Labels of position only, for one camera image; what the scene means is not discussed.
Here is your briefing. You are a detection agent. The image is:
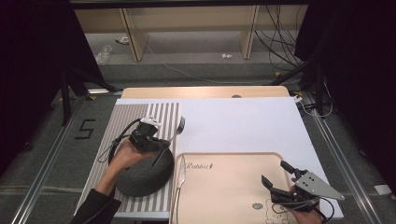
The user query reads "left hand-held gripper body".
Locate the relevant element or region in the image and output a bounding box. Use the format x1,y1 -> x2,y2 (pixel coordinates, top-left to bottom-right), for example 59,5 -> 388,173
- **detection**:
128,115 -> 163,153

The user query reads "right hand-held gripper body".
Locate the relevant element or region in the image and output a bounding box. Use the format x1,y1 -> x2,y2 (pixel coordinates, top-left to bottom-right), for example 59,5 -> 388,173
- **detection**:
270,168 -> 346,213

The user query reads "silver fork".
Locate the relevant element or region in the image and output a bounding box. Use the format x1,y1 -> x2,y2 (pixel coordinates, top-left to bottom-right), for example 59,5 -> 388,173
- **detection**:
151,115 -> 187,167

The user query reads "silver knife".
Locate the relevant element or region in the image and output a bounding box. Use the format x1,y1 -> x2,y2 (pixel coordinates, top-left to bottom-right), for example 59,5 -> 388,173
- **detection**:
172,154 -> 188,224

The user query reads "dark grey round plate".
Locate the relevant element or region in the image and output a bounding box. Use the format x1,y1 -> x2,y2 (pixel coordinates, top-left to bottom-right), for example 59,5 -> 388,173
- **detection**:
115,148 -> 176,198

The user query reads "beige plastic tray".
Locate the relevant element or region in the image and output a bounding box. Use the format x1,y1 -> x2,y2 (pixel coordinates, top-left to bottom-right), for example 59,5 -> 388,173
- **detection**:
169,151 -> 300,224

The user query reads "person's left hand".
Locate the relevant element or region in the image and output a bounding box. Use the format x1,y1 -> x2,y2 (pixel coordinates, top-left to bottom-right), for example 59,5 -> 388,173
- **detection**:
110,138 -> 155,171

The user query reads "person's right hand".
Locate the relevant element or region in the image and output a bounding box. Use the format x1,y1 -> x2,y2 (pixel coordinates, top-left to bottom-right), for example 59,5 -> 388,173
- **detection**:
289,204 -> 325,224

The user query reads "striped woven placemat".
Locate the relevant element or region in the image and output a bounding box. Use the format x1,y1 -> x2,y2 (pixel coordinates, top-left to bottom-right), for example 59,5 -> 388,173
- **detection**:
76,102 -> 181,214

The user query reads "white board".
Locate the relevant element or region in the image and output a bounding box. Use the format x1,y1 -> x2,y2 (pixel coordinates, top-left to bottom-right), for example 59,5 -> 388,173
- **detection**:
74,96 -> 345,220

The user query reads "white tape piece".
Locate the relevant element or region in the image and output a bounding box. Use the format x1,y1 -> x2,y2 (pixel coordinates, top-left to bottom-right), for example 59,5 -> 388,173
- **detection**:
374,184 -> 392,196

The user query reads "black metal stand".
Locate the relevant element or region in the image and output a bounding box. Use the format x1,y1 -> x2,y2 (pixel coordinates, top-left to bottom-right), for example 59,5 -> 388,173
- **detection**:
267,59 -> 326,116
60,66 -> 124,127

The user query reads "clear plastic bag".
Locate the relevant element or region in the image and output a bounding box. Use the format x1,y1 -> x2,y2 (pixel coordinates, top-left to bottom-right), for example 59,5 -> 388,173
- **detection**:
95,45 -> 114,65

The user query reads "black curtain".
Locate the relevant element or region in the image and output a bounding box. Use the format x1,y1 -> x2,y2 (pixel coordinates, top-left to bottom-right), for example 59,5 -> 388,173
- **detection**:
293,0 -> 396,188
0,0 -> 106,175

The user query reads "left hand-held gripper cable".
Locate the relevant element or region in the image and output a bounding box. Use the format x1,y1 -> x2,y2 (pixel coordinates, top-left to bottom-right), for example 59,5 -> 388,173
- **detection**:
97,119 -> 142,166

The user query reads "hand-held gripper cable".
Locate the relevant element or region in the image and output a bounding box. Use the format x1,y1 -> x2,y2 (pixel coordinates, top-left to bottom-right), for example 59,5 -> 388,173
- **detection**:
270,195 -> 336,224
97,119 -> 142,166

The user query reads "right hand-held gripper cable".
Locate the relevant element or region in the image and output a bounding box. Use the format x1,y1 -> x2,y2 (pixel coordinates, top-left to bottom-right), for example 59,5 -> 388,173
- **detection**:
270,195 -> 336,224

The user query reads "aluminium floor rail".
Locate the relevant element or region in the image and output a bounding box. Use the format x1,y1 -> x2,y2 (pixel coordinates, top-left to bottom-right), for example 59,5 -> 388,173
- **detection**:
10,92 -> 87,224
302,91 -> 386,224

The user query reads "white looped cable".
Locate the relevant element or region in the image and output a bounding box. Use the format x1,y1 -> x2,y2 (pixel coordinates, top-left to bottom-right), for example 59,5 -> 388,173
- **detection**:
298,78 -> 334,119

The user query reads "bundle of black cables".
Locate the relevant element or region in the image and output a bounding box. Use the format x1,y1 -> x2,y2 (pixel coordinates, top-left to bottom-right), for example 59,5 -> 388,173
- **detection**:
253,4 -> 307,74

